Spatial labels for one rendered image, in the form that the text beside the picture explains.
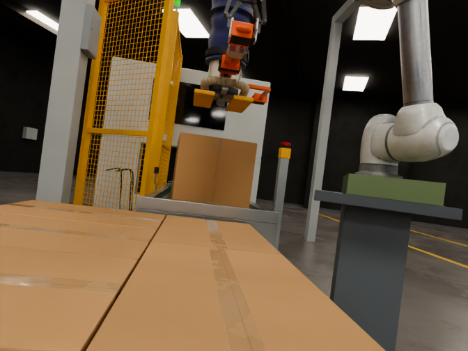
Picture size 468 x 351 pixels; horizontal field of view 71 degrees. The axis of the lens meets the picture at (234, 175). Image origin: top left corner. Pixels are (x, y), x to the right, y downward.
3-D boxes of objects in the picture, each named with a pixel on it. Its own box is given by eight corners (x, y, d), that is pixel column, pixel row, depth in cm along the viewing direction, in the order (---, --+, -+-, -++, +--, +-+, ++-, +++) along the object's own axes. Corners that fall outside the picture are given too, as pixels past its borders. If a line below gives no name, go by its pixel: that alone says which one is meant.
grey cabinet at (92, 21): (89, 58, 237) (94, 17, 238) (97, 60, 238) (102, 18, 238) (79, 48, 218) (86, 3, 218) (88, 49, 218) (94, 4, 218)
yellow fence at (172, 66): (154, 231, 393) (176, 56, 394) (162, 232, 394) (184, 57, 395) (137, 256, 277) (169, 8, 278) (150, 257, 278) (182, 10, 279)
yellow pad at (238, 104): (225, 111, 194) (226, 102, 194) (242, 113, 195) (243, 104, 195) (233, 98, 160) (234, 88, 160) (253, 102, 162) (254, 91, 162)
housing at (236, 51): (225, 56, 133) (227, 45, 133) (242, 59, 134) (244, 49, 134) (228, 50, 126) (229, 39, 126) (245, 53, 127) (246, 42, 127)
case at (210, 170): (170, 200, 223) (177, 141, 224) (228, 206, 231) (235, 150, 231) (170, 211, 165) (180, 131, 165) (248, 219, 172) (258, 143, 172)
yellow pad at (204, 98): (193, 105, 191) (193, 97, 191) (209, 108, 193) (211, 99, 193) (193, 92, 158) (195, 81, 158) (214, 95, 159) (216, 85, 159)
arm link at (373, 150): (379, 167, 155) (384, 120, 155) (411, 168, 138) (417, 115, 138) (350, 163, 149) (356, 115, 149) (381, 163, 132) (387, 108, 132)
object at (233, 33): (227, 43, 120) (229, 30, 120) (247, 47, 122) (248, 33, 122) (230, 34, 112) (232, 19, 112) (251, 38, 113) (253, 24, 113)
